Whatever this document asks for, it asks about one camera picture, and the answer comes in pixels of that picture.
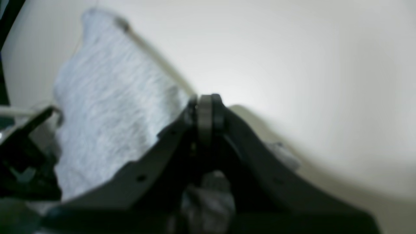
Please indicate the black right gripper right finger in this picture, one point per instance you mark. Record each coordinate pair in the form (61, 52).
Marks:
(269, 197)

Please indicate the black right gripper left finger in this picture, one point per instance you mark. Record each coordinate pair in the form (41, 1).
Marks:
(144, 197)

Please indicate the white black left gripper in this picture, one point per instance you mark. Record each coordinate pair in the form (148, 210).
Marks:
(27, 172)

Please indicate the grey T-shirt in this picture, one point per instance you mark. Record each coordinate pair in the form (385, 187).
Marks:
(115, 97)

